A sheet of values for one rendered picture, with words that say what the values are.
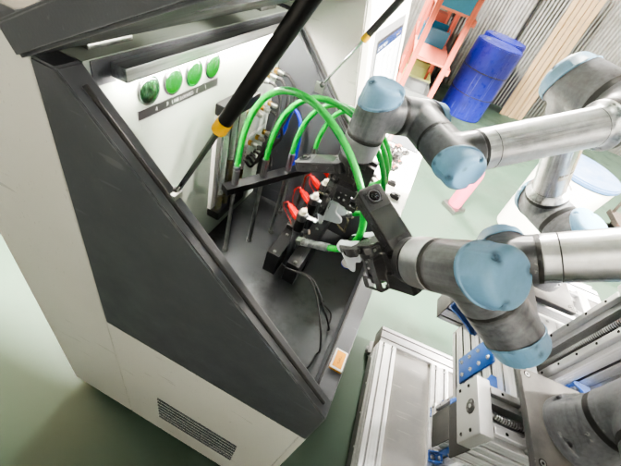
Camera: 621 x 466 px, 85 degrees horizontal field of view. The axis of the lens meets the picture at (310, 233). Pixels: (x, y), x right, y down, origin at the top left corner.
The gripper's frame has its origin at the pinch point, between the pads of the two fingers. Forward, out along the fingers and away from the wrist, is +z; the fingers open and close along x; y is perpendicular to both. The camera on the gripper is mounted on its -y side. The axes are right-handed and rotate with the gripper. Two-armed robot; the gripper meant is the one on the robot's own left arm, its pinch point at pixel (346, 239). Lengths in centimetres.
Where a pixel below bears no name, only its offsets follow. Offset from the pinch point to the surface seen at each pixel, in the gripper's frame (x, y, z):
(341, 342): -3.4, 26.5, 12.1
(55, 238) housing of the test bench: -51, -18, 24
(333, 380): -10.2, 30.3, 6.3
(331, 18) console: 26, -51, 23
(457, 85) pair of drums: 385, -61, 302
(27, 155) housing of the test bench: -46, -31, 9
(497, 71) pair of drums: 407, -59, 257
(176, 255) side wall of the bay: -30.6, -8.9, -0.9
